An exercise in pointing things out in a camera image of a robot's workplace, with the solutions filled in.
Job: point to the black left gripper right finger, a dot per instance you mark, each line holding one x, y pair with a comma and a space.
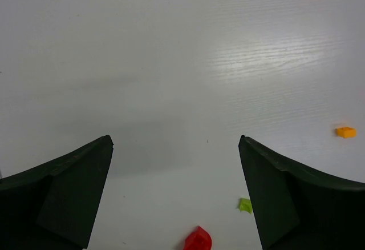
298, 207

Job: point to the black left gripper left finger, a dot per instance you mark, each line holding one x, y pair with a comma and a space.
54, 205

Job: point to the yellow-orange small lego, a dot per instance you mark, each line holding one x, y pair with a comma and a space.
346, 132

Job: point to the lime green lego near finger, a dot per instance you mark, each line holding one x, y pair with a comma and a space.
245, 205

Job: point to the red arch lego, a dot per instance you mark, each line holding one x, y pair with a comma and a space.
199, 239

